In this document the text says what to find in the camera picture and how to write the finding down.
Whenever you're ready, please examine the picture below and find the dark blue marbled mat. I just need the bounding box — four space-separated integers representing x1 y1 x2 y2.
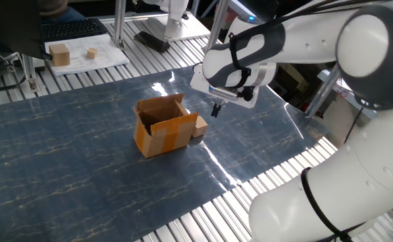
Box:
0 65 329 242

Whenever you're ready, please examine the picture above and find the light wooden cube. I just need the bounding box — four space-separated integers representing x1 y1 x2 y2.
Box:
191 116 209 139

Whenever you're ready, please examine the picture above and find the open brown cardboard box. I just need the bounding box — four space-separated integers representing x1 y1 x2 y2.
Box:
132 93 199 159

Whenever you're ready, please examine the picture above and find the black flat device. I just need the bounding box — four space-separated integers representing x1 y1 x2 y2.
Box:
133 30 171 54

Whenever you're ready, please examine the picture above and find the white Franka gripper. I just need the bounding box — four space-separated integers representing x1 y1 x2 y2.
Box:
189 63 261 119

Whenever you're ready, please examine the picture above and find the white paper stack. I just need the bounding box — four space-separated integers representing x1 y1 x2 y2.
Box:
44 33 130 77

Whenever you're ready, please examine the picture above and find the black computer monitor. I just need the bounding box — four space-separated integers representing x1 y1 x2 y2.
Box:
0 0 53 62

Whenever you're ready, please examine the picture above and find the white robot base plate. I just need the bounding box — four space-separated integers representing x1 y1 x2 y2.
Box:
141 0 211 43

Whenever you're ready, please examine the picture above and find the aluminium frame post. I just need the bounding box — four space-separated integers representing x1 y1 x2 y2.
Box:
113 0 127 50
304 63 342 119
204 0 230 54

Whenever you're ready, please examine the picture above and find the large wooden block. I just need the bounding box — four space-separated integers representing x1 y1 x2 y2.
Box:
48 43 71 67

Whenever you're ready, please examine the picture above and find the black computer keyboard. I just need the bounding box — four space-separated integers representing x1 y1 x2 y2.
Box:
41 17 109 43

